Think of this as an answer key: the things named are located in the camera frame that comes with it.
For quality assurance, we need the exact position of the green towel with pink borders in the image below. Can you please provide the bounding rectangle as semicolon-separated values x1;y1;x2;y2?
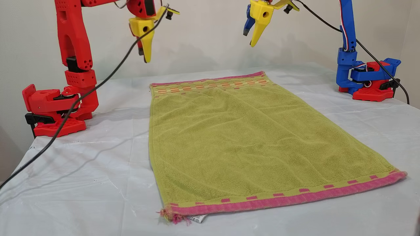
148;71;408;226

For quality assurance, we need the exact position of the white plastic table cover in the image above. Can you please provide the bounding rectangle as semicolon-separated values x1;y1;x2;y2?
0;62;420;236

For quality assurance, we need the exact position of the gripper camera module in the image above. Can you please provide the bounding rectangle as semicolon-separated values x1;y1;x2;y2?
274;0;300;14
157;5;180;20

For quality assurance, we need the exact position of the black camera cable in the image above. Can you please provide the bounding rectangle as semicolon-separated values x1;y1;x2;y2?
0;4;169;190
293;0;410;105

